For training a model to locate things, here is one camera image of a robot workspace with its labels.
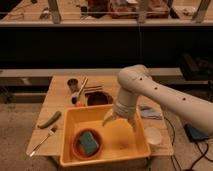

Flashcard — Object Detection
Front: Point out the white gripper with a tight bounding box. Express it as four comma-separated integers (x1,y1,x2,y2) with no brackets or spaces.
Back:
102,101,136,131

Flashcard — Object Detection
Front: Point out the yellow plastic tray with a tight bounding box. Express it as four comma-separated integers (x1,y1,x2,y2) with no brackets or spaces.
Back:
60,105,151,167

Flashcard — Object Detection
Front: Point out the green sponge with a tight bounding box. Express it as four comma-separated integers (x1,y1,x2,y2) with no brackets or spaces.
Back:
79,131,99,156

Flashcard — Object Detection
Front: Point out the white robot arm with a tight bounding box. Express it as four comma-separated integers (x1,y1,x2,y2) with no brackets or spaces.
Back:
102,65,213,136

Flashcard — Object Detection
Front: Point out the blue grey cloth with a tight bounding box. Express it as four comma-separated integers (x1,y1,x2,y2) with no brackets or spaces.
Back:
138,105,162,120

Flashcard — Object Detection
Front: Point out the dark brown bowl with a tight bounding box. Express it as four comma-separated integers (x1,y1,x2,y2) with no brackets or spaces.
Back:
87,92,108,106

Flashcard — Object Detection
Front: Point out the striped dark block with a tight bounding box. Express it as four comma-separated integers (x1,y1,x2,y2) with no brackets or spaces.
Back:
84,86,103,93

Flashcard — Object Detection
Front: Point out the small orange object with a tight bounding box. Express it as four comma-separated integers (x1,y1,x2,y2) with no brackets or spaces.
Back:
75,101,85,107

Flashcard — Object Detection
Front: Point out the orange bowl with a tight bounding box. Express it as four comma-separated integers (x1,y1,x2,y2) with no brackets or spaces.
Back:
71,128,103,160

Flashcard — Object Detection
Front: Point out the dark metal cup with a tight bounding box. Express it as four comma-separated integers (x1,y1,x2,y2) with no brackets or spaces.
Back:
67,78,78,93

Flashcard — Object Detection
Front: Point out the green cucumber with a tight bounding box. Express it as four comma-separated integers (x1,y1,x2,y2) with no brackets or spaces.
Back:
37,111,62,129

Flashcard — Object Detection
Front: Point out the blue box on floor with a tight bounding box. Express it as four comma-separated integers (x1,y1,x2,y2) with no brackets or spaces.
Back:
184,124,209,142

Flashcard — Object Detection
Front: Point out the wooden handled brush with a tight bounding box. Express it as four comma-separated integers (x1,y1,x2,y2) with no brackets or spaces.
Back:
71,77,88,104

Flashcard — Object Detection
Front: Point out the black cable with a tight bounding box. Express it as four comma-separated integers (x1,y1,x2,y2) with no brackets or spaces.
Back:
163,116,213,171

